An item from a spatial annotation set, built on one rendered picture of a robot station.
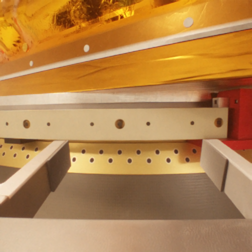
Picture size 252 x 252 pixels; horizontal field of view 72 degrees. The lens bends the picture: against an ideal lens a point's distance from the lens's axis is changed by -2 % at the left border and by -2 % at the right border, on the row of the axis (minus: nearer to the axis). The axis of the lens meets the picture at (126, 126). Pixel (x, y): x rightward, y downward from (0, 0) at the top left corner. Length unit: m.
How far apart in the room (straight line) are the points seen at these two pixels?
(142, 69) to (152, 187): 0.18
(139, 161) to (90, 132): 0.10
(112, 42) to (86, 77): 0.07
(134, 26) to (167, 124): 0.14
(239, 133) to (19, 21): 0.42
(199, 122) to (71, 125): 0.19
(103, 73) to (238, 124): 0.21
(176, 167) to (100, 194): 0.13
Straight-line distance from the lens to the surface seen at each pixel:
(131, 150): 0.30
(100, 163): 0.31
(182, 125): 0.27
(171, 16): 0.25
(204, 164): 0.17
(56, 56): 0.36
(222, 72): 0.22
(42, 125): 0.31
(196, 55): 0.22
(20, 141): 0.36
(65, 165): 0.16
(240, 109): 0.30
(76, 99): 0.32
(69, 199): 0.32
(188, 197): 0.31
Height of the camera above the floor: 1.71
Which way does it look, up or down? 5 degrees down
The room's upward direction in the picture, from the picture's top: 1 degrees counter-clockwise
